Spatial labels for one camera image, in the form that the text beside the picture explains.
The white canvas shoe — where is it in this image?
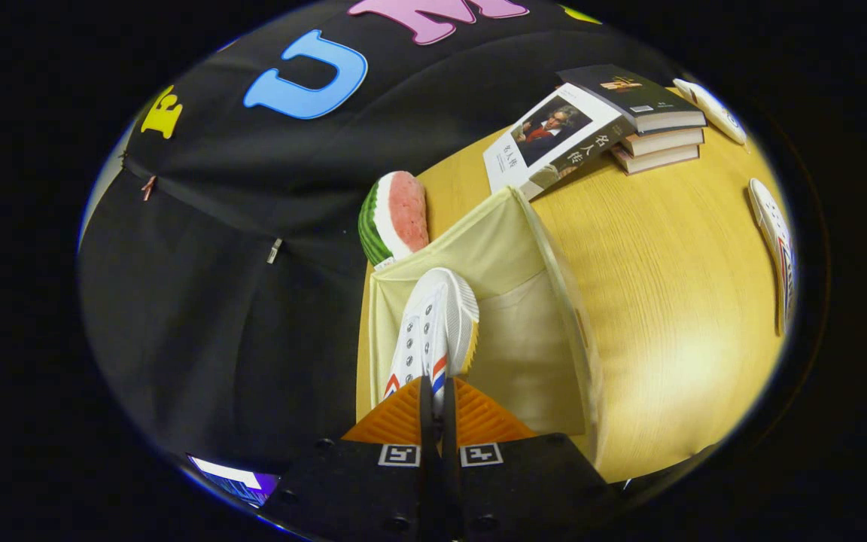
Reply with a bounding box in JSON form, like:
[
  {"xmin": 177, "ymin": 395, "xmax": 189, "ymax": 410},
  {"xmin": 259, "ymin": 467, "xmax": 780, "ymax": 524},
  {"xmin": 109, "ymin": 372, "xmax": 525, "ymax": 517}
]
[
  {"xmin": 747, "ymin": 178, "xmax": 797, "ymax": 337},
  {"xmin": 382, "ymin": 267, "xmax": 481, "ymax": 411}
]

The cream fabric storage box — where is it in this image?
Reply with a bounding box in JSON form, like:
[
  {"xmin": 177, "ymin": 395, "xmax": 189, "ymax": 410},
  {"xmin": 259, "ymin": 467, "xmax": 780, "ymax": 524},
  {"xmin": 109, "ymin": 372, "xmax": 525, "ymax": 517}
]
[{"xmin": 368, "ymin": 186, "xmax": 604, "ymax": 464}]

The black cover book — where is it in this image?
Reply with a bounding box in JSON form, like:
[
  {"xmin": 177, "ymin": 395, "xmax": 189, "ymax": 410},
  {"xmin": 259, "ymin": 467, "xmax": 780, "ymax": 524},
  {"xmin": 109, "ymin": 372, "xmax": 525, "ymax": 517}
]
[{"xmin": 556, "ymin": 64, "xmax": 707, "ymax": 134}]

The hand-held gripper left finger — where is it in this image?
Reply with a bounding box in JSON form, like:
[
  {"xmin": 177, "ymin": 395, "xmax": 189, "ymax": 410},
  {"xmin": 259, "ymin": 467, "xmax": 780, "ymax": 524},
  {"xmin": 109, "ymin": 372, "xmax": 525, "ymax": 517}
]
[{"xmin": 264, "ymin": 375, "xmax": 438, "ymax": 542}]

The brown cover book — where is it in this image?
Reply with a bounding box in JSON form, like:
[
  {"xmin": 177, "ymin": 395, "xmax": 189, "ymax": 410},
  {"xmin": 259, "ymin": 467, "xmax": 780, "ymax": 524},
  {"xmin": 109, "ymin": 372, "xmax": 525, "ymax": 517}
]
[
  {"xmin": 612, "ymin": 143, "xmax": 701, "ymax": 175},
  {"xmin": 618, "ymin": 128, "xmax": 705, "ymax": 157}
]

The computer monitor screen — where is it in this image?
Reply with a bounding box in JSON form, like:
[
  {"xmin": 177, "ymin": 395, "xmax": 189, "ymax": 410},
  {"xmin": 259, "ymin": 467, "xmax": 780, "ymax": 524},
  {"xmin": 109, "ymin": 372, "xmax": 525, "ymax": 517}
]
[{"xmin": 187, "ymin": 454, "xmax": 280, "ymax": 505}]

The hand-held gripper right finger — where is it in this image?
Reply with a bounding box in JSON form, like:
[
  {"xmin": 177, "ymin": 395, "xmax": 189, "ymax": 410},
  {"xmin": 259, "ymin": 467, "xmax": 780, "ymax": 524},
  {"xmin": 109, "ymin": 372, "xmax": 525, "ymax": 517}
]
[{"xmin": 441, "ymin": 375, "xmax": 615, "ymax": 542}]

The black backdrop cloth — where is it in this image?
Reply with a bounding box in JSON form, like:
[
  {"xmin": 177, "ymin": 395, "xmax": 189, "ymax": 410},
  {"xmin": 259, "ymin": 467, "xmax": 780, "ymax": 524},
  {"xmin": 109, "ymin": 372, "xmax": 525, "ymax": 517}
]
[{"xmin": 78, "ymin": 0, "xmax": 675, "ymax": 467}]

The white portrait cover book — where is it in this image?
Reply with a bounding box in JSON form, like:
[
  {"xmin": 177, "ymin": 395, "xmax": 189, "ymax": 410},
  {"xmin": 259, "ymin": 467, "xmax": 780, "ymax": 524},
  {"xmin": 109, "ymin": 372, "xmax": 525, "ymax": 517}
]
[{"xmin": 482, "ymin": 83, "xmax": 634, "ymax": 200}]

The white plush toy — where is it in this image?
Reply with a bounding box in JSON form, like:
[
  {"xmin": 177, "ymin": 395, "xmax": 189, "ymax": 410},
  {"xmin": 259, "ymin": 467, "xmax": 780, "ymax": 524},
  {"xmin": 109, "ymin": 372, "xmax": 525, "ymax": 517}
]
[{"xmin": 673, "ymin": 78, "xmax": 748, "ymax": 145}]

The watermelon slice plush toy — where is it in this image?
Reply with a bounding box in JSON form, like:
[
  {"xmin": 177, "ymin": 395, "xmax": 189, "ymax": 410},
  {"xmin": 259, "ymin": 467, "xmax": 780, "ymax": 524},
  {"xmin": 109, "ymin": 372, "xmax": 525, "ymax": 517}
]
[{"xmin": 358, "ymin": 171, "xmax": 430, "ymax": 268}]

